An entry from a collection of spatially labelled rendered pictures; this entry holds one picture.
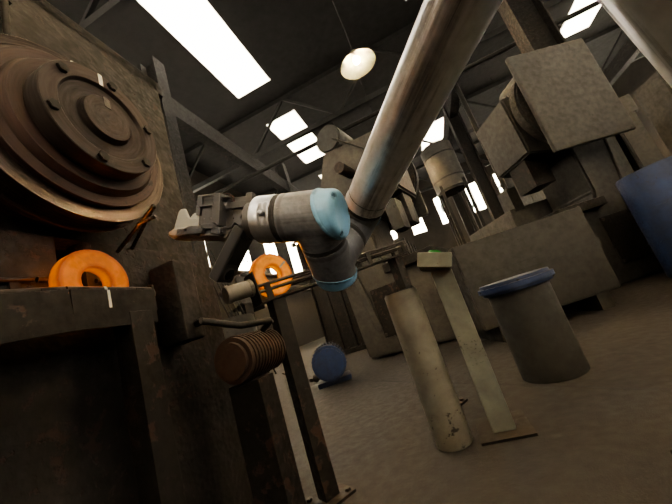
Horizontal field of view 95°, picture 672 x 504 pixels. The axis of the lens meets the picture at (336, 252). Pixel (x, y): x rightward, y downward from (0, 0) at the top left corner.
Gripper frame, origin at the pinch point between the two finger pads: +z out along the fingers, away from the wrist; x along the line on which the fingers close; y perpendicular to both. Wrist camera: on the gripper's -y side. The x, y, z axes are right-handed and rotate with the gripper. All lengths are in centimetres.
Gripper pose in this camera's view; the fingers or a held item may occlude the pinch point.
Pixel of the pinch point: (175, 237)
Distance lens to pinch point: 73.0
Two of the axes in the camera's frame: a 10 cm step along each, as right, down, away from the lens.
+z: -9.5, 0.5, 3.1
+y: -0.1, -9.9, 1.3
